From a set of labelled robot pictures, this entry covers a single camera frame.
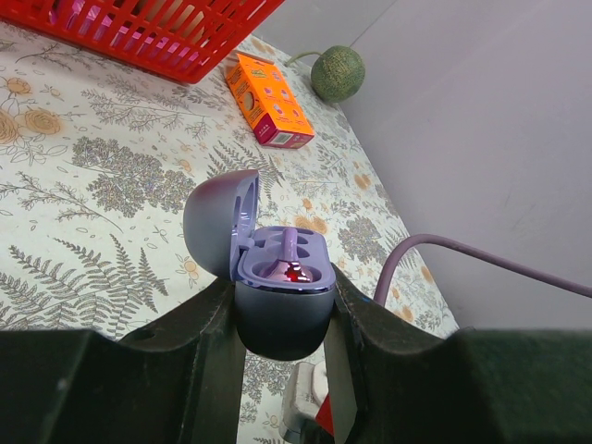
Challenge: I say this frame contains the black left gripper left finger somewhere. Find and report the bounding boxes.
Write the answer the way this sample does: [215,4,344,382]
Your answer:
[1,279,245,443]

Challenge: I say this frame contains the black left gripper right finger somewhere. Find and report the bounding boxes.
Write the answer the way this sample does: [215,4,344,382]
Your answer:
[325,275,591,443]

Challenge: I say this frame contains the lavender earbud charging case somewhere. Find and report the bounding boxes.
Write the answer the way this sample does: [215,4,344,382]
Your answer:
[183,170,337,361]

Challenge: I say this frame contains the purple metallic earbud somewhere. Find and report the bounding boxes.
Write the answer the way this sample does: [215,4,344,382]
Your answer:
[259,228,315,284]

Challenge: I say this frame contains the floral patterned table mat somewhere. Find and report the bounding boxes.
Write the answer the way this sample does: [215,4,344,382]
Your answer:
[0,20,460,444]

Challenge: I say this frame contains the orange snack box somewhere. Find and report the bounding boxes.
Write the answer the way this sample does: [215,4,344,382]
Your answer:
[225,51,315,149]

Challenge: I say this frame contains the green melon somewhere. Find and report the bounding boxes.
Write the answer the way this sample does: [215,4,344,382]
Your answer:
[284,45,366,104]

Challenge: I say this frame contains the red plastic shopping basket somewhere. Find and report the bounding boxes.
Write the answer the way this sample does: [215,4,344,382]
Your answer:
[1,1,280,83]

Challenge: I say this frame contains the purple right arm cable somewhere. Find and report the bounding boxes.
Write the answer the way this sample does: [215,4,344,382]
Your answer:
[373,233,592,307]

